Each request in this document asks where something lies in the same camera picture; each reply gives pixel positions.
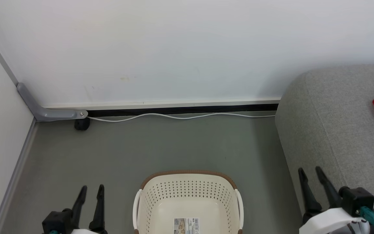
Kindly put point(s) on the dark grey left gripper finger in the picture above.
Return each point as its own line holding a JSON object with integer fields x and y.
{"x": 79, "y": 208}
{"x": 100, "y": 211}

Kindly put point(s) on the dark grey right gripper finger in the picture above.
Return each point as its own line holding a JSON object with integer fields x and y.
{"x": 309, "y": 198}
{"x": 330, "y": 191}

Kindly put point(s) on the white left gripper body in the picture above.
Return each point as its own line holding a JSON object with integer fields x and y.
{"x": 84, "y": 232}

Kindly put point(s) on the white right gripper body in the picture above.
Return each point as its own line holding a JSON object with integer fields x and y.
{"x": 330, "y": 222}

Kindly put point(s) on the cream perforated laundry basket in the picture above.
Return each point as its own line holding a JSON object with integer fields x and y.
{"x": 187, "y": 198}

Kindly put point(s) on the grey fabric sofa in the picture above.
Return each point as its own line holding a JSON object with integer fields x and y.
{"x": 336, "y": 123}

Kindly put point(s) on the grey partition skirting strip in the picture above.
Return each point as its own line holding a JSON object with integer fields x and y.
{"x": 16, "y": 172}

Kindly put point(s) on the black caster wheel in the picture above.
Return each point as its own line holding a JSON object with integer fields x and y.
{"x": 82, "y": 124}

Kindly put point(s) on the printed paper label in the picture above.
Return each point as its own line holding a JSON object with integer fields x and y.
{"x": 186, "y": 226}

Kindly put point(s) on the grey metal partition foot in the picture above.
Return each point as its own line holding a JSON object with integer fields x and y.
{"x": 49, "y": 113}

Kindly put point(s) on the white and black baseboard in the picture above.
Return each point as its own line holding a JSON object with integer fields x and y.
{"x": 180, "y": 106}

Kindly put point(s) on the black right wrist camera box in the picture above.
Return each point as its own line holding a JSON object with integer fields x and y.
{"x": 355, "y": 198}

